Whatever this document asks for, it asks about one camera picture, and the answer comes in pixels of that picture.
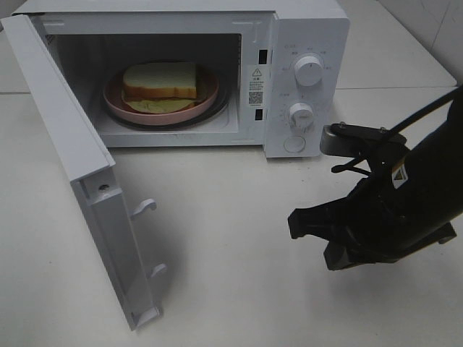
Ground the sandwich with yellow filling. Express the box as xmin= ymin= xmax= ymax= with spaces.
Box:
xmin=122 ymin=62 xmax=208 ymax=114

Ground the white microwave oven body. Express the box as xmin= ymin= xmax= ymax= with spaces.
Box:
xmin=8 ymin=1 xmax=349 ymax=158

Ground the glass microwave turntable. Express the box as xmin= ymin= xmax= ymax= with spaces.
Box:
xmin=103 ymin=81 xmax=229 ymax=131

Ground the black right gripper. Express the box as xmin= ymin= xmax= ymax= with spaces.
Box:
xmin=288 ymin=181 xmax=456 ymax=270

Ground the round white door button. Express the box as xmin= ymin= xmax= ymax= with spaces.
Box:
xmin=284 ymin=136 xmax=306 ymax=153

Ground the white timer knob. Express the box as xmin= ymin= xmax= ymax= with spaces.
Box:
xmin=288 ymin=102 xmax=314 ymax=129

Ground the white warning label sticker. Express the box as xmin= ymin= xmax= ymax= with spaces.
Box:
xmin=245 ymin=64 xmax=268 ymax=108

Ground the upper white power knob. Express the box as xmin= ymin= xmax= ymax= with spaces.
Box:
xmin=293 ymin=52 xmax=324 ymax=87

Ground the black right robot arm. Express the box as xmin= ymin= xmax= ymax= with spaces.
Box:
xmin=288 ymin=98 xmax=462 ymax=270

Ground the pink round plate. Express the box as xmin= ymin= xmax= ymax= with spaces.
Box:
xmin=103 ymin=66 xmax=221 ymax=129

